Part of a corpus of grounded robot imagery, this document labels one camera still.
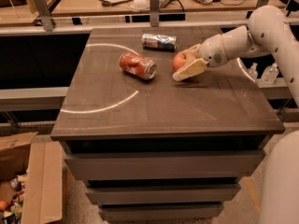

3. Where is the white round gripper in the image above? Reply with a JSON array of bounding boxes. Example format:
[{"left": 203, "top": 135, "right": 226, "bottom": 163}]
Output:
[{"left": 172, "top": 35, "right": 228, "bottom": 81}]

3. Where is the red apple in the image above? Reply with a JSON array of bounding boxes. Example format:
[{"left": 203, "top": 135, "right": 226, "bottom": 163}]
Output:
[{"left": 172, "top": 52, "right": 195, "bottom": 72}]

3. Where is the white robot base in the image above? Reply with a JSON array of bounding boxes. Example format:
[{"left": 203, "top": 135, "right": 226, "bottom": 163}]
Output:
[{"left": 258, "top": 131, "right": 299, "bottom": 224}]

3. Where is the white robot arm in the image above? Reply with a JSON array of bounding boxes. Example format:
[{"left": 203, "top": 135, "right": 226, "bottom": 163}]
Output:
[{"left": 172, "top": 6, "right": 299, "bottom": 105}]

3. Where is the blue silver energy drink can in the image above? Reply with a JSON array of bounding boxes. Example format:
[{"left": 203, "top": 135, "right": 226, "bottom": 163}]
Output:
[{"left": 142, "top": 34, "right": 177, "bottom": 50}]

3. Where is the crushed orange soda can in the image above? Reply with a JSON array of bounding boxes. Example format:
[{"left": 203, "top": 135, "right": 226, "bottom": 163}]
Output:
[{"left": 120, "top": 52, "right": 157, "bottom": 80}]

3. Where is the clear plastic bottle left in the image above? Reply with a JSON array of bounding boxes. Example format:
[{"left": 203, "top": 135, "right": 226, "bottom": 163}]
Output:
[{"left": 248, "top": 63, "right": 258, "bottom": 80}]

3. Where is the clear plastic bottle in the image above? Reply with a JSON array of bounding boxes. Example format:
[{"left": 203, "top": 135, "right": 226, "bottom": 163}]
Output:
[
  {"left": 261, "top": 63, "right": 279, "bottom": 84},
  {"left": 248, "top": 63, "right": 258, "bottom": 80}
]

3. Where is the clear plastic bottle right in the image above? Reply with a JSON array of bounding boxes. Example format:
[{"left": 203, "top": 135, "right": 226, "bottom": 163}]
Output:
[{"left": 261, "top": 63, "right": 279, "bottom": 84}]

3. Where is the grey drawer cabinet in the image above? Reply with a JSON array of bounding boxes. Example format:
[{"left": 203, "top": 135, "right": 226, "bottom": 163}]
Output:
[{"left": 51, "top": 27, "right": 284, "bottom": 222}]

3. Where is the open cardboard box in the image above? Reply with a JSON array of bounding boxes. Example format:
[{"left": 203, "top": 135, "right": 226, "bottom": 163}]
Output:
[{"left": 0, "top": 133, "right": 64, "bottom": 224}]

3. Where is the metal bracket middle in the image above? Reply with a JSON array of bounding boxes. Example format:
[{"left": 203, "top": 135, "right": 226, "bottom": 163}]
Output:
[{"left": 149, "top": 0, "right": 159, "bottom": 27}]

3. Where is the metal bracket left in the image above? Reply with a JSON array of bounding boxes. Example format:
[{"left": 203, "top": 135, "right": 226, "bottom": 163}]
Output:
[{"left": 34, "top": 0, "right": 54, "bottom": 32}]

